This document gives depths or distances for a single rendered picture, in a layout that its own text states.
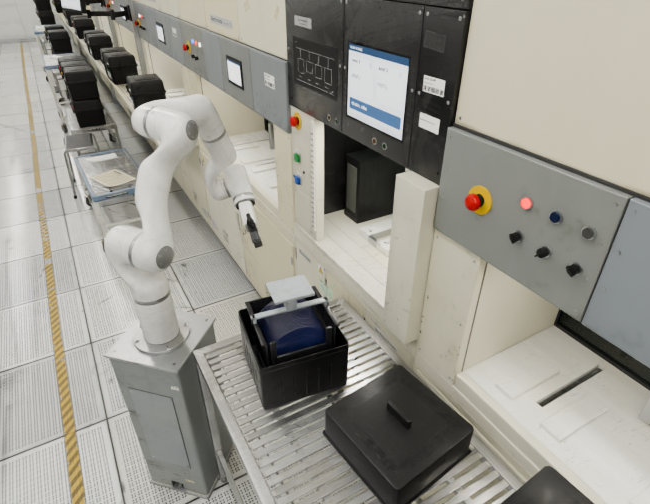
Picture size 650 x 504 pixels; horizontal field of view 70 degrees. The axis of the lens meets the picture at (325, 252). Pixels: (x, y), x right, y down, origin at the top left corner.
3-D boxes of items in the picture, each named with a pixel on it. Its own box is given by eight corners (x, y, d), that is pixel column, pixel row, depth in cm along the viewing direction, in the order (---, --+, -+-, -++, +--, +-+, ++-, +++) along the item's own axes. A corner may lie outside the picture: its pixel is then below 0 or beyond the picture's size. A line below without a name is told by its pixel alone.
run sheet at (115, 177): (87, 178, 352) (87, 176, 352) (116, 168, 368) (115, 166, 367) (109, 189, 336) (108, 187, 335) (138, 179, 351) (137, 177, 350)
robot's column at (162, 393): (149, 483, 197) (102, 355, 156) (182, 428, 220) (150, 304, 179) (208, 500, 191) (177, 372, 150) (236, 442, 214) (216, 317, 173)
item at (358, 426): (321, 432, 131) (321, 402, 124) (396, 383, 146) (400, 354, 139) (393, 518, 111) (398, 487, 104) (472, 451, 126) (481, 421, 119)
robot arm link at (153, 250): (139, 262, 153) (177, 276, 146) (109, 263, 142) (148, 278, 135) (170, 111, 148) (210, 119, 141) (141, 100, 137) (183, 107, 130)
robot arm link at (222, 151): (182, 151, 158) (216, 207, 182) (226, 135, 158) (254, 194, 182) (180, 135, 163) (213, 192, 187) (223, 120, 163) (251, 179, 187)
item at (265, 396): (317, 328, 167) (317, 290, 158) (348, 384, 146) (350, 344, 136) (242, 348, 159) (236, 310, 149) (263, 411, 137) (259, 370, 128)
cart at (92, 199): (83, 205, 414) (67, 154, 388) (142, 192, 437) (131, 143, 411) (105, 256, 345) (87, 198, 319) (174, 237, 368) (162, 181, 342)
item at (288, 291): (316, 334, 164) (316, 260, 147) (339, 375, 148) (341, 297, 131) (249, 352, 156) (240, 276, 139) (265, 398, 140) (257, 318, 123)
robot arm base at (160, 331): (122, 348, 159) (109, 306, 149) (153, 313, 174) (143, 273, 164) (172, 359, 155) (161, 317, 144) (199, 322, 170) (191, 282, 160)
